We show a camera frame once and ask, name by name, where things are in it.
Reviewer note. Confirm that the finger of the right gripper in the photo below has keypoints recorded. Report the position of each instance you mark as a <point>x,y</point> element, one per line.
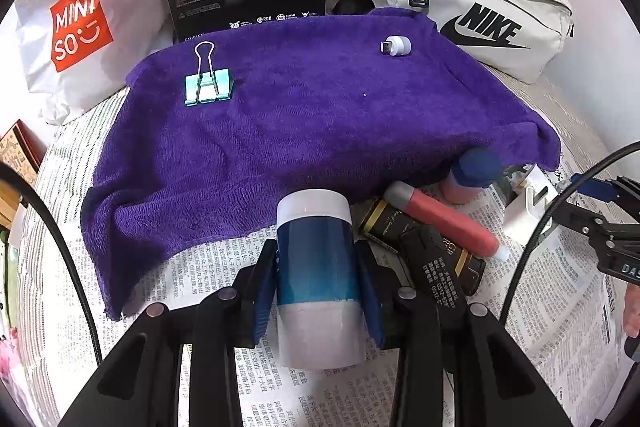
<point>603,190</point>

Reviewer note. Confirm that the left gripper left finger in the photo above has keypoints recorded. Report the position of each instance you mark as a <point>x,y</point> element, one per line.
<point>138,382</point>

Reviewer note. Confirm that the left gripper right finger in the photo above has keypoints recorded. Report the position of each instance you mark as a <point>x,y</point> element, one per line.
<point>493,382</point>

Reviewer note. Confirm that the blue white cylinder bottle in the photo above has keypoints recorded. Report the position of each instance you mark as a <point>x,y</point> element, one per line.
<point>319,314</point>

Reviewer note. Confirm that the small white USB adapter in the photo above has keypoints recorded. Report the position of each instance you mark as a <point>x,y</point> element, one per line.
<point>396,46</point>

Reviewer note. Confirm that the green binder clip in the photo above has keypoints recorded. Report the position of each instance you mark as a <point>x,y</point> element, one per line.
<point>208,84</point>

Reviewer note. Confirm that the person's hand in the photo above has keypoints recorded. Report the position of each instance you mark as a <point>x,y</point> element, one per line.
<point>631,316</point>

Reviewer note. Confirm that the newspaper sheet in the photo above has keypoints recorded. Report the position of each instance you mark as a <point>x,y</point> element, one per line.
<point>148,300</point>

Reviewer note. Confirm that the white USB charger plug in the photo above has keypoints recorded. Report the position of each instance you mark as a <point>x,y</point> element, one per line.
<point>534,193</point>

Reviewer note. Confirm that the black gold lipstick tube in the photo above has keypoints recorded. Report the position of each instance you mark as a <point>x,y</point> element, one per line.
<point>384,224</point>

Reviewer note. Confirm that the pink jar blue lid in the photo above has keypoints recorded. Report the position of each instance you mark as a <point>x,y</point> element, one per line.
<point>470,174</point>

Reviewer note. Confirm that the pink tube with grey cap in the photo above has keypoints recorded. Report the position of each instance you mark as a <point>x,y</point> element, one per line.
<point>451,223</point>

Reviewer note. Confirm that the purple towel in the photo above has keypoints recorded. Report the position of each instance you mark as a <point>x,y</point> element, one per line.
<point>315,104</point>

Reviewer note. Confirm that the patterned book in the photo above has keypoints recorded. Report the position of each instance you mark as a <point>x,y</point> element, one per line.
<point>23,151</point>

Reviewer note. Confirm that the white Miniso plastic bag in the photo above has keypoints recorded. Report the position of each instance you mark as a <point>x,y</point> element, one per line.
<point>77,53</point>

